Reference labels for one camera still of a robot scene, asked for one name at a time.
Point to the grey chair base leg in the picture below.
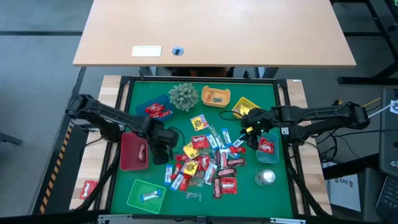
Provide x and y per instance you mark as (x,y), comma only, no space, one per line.
(11,139)

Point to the black yellow striped floor ramp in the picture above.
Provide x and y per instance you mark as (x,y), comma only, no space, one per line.
(62,174)

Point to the yellow mesh basket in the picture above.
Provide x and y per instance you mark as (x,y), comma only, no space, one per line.
(245,101)

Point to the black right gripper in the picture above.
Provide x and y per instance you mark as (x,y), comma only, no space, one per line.
(258,119)

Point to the silver rail bracket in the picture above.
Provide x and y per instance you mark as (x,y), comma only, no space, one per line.
(112,218)
(287,221)

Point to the yellow Sour Patch packet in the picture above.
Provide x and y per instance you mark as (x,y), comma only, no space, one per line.
(199,122)
(190,167)

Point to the red plastic bin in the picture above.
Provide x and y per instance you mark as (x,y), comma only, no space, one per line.
(129,155)

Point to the light wooden desk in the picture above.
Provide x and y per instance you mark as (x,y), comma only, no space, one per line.
(214,31)

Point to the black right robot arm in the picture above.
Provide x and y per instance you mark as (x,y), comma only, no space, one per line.
(317,113)

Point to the white silver candy bar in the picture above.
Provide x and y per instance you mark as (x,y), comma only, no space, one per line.
(210,173)

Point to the yellow candy packet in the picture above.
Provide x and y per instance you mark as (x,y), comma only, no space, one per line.
(248,109)
(242,109)
(191,151)

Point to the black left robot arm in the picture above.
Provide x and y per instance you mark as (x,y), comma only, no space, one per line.
(105,113)

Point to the brown chocolate bar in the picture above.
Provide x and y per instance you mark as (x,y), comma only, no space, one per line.
(141,152)
(226,172)
(235,162)
(216,188)
(217,157)

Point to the teal plastic bin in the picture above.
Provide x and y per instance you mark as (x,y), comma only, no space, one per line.
(267,159)

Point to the red Skittles packet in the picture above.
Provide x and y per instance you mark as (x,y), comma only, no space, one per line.
(200,142)
(88,189)
(203,162)
(266,145)
(229,186)

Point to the white rectangular desk plate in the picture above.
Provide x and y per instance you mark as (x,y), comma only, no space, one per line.
(146,51)

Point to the red KitKat bar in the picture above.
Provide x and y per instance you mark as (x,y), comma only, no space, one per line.
(150,109)
(181,157)
(176,170)
(161,114)
(237,150)
(160,107)
(185,182)

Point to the green table mat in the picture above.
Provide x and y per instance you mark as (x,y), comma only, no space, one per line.
(248,202)

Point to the orange plastic bin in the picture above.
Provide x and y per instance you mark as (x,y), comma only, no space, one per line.
(224,93)

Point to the artificial pale green succulent plant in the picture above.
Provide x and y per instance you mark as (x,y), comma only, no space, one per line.
(184,96)

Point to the black keyboard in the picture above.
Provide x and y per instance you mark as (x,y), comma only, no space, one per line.
(387,196)

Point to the black aluminium rig frame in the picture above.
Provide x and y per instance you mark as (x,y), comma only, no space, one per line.
(205,79)

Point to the dark grey computer case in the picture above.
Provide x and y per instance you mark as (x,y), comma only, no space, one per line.
(390,133)

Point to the blue plastic bin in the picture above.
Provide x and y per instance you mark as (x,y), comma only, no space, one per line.
(155,122)

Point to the clear round jar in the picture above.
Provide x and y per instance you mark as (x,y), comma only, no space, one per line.
(265,177)

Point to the white labelled box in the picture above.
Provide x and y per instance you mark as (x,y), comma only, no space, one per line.
(345,191)

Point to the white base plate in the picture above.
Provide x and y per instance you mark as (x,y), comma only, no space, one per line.
(285,130)

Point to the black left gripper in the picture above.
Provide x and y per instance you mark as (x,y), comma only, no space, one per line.
(163,137)

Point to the white red candy bar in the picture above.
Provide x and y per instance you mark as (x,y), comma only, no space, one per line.
(224,158)

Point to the green mesh basket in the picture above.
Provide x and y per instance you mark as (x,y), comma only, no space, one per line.
(136,189)

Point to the black desk base frame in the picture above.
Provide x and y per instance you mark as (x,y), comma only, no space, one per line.
(367,80)

